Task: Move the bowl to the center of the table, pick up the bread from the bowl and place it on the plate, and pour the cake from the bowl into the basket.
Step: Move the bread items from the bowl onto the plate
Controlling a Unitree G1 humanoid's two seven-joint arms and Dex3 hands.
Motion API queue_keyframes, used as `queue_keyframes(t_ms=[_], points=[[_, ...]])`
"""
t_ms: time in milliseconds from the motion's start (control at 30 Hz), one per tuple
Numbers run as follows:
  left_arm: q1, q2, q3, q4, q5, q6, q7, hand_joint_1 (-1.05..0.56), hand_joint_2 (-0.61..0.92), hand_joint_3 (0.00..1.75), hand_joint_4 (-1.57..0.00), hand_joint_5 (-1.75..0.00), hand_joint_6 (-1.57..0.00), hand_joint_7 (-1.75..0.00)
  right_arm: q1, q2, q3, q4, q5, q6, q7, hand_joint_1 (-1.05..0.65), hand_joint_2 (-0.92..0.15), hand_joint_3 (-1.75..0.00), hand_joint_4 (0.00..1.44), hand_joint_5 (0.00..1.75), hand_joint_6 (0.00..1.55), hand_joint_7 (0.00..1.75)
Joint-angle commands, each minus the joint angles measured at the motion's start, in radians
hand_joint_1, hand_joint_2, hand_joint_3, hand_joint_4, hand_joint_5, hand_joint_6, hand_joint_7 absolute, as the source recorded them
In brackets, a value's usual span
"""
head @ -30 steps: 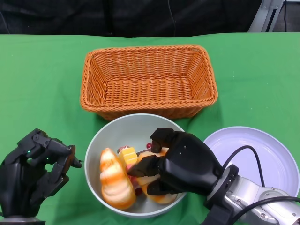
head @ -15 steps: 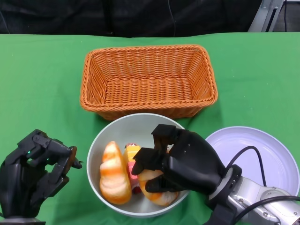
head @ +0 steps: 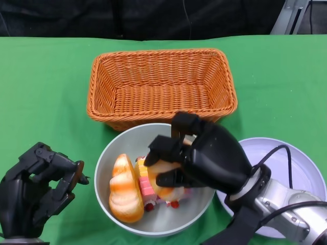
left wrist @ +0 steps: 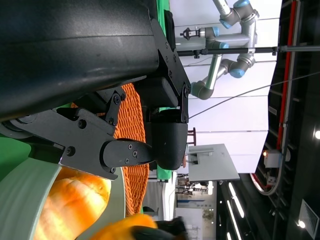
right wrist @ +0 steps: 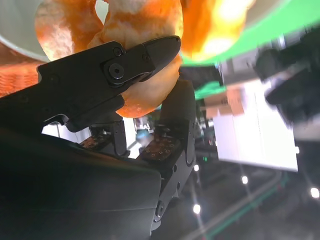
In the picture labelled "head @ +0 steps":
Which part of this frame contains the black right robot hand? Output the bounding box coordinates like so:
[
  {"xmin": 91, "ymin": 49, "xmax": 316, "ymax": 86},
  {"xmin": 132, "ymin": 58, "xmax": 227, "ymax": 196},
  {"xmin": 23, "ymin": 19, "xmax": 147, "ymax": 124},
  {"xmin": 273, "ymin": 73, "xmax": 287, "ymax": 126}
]
[{"xmin": 144, "ymin": 111, "xmax": 259, "ymax": 196}]

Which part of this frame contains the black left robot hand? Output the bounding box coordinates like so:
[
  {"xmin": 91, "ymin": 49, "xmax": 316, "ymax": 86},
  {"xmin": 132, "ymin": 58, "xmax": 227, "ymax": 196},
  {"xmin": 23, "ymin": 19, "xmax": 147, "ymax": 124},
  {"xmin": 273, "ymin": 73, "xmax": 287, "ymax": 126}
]
[{"xmin": 0, "ymin": 142, "xmax": 90, "ymax": 238}]

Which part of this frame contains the round orange croissant bread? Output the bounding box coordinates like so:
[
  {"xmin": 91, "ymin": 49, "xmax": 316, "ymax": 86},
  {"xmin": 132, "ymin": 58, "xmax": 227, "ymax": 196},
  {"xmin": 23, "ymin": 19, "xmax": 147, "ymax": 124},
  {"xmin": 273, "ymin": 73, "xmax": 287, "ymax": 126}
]
[{"xmin": 147, "ymin": 158, "xmax": 191, "ymax": 205}]

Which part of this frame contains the pale grey-green bowl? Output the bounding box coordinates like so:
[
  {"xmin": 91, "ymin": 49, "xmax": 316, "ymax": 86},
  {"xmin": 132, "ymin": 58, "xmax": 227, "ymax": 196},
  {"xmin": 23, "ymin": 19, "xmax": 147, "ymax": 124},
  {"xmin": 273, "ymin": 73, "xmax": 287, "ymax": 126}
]
[{"xmin": 94, "ymin": 123, "xmax": 218, "ymax": 238}]

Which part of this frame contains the long orange striped bread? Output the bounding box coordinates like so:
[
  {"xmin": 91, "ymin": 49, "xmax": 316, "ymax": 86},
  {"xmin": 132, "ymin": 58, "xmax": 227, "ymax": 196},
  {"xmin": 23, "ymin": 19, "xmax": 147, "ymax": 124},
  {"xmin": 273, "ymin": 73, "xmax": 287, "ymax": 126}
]
[{"xmin": 109, "ymin": 153, "xmax": 145, "ymax": 224}]

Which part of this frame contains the chocolate and pink cake slice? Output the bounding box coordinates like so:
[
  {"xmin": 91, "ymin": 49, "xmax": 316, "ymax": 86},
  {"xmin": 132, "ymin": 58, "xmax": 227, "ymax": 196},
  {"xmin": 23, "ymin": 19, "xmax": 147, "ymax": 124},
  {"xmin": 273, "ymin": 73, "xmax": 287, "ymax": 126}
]
[{"xmin": 155, "ymin": 187, "xmax": 192, "ymax": 209}]

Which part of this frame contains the yellow and pink cake slice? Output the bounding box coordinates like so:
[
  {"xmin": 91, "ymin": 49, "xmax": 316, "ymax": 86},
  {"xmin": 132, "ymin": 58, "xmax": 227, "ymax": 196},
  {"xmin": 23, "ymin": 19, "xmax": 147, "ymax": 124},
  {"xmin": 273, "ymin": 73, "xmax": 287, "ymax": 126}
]
[{"xmin": 135, "ymin": 155, "xmax": 157, "ymax": 211}]

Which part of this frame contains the orange wicker basket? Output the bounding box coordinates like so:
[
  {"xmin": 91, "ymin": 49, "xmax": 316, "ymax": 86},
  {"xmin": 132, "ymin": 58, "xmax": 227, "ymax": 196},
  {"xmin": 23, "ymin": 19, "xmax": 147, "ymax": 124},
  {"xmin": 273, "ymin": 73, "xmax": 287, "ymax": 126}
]
[{"xmin": 86, "ymin": 48, "xmax": 238, "ymax": 132}]

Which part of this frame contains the white round plate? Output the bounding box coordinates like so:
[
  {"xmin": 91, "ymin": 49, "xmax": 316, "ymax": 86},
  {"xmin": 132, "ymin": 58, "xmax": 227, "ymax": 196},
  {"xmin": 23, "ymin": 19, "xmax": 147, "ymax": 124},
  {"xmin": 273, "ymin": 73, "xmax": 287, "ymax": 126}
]
[{"xmin": 216, "ymin": 137, "xmax": 325, "ymax": 239}]

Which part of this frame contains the green tablecloth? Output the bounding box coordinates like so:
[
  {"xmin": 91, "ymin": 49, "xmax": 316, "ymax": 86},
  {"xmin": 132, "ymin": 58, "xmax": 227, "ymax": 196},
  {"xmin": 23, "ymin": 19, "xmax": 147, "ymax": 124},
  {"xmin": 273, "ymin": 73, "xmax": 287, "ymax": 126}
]
[{"xmin": 0, "ymin": 34, "xmax": 327, "ymax": 245}]

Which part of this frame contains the black backdrop cloth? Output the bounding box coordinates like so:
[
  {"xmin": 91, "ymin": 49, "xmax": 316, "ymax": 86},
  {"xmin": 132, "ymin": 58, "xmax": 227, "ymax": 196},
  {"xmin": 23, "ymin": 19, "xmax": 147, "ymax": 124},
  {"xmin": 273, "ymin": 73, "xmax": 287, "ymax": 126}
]
[{"xmin": 0, "ymin": 0, "xmax": 327, "ymax": 43}]

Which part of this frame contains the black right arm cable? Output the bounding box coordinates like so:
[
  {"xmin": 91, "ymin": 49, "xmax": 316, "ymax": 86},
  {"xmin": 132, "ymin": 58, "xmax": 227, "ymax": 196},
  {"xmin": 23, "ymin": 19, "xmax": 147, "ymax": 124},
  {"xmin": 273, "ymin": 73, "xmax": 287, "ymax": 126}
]
[
  {"xmin": 251, "ymin": 144, "xmax": 294, "ymax": 191},
  {"xmin": 260, "ymin": 201, "xmax": 327, "ymax": 225}
]

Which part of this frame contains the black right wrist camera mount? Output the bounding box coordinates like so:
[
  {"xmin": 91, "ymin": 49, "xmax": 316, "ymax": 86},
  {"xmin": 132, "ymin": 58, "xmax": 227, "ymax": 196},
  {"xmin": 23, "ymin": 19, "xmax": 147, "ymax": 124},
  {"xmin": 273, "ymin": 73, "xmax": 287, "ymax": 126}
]
[{"xmin": 201, "ymin": 203, "xmax": 265, "ymax": 245}]

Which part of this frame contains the silver aluminium frame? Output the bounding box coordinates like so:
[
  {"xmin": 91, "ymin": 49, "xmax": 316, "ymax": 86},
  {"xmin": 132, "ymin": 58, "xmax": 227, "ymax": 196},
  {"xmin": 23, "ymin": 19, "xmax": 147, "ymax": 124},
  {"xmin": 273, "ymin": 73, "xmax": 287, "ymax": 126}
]
[{"xmin": 269, "ymin": 0, "xmax": 311, "ymax": 36}]

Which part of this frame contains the thin black hanging cable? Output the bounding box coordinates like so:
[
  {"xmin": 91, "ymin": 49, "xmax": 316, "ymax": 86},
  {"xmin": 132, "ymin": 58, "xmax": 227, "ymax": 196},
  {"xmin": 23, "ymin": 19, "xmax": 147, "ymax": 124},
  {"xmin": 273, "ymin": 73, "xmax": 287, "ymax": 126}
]
[{"xmin": 308, "ymin": 0, "xmax": 314, "ymax": 35}]

